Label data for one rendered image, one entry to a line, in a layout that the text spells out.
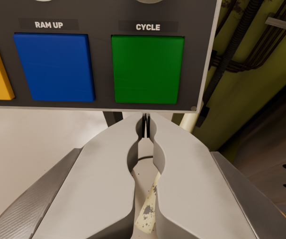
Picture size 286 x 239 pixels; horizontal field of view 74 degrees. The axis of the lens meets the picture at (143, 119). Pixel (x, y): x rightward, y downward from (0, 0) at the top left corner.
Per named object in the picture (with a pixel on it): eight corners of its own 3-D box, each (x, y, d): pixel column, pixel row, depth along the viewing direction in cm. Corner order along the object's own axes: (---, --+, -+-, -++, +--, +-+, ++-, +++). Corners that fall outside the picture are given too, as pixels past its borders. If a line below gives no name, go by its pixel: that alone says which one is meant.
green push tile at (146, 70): (177, 104, 23) (185, 38, 19) (114, 103, 23) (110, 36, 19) (175, 98, 24) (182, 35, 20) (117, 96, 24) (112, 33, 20)
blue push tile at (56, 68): (94, 102, 23) (85, 35, 19) (32, 101, 23) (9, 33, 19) (97, 96, 25) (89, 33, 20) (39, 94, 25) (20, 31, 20)
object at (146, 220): (150, 235, 50) (151, 236, 45) (132, 225, 51) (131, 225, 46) (203, 106, 68) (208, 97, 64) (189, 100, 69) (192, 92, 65)
